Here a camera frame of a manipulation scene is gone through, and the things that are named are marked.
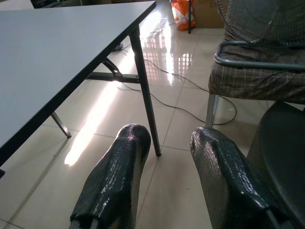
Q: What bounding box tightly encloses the plaid cushioned metal chair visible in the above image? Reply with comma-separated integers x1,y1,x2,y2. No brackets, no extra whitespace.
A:
206,40,305,129

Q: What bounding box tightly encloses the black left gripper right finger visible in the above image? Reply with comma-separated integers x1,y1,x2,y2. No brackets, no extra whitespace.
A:
190,126,290,229

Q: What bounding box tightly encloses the orange plastic bag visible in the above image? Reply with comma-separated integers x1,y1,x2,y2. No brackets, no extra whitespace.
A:
172,0,196,31

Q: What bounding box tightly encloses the brown cardboard box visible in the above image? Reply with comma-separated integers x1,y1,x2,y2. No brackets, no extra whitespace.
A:
194,0,225,29

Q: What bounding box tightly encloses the grey fan guard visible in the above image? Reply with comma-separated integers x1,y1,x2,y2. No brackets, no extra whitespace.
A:
215,0,305,48

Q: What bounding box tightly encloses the thin black floor cable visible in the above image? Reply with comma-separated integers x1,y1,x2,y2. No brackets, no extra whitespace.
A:
116,59,238,126

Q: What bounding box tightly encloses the thin black pole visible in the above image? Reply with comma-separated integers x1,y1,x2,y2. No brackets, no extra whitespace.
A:
187,0,193,34

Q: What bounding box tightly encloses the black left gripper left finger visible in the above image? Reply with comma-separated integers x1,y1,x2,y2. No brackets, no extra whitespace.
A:
70,123,151,229

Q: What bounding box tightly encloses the grey folding table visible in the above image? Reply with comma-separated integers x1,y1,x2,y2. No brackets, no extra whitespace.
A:
0,0,163,179

